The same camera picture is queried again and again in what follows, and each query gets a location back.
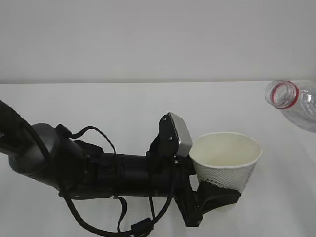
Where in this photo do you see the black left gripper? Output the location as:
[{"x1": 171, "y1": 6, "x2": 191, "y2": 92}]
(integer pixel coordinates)
[{"x1": 173, "y1": 155, "x2": 241, "y2": 221}]

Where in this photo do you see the white paper cup green logo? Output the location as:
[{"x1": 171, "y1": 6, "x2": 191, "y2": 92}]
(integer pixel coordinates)
[{"x1": 188, "y1": 131, "x2": 263, "y2": 214}]

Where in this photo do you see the clear plastic water bottle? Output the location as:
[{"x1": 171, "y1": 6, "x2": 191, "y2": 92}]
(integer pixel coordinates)
[{"x1": 265, "y1": 80, "x2": 316, "y2": 133}]

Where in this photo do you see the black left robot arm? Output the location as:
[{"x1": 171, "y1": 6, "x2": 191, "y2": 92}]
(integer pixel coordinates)
[{"x1": 0, "y1": 103, "x2": 241, "y2": 226}]

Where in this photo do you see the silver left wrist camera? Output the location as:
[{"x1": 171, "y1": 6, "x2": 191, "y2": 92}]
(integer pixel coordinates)
[{"x1": 168, "y1": 112, "x2": 193, "y2": 157}]

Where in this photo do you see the black left camera cable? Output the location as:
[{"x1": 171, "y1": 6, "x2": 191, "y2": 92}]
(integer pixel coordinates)
[{"x1": 55, "y1": 125, "x2": 177, "y2": 234}]

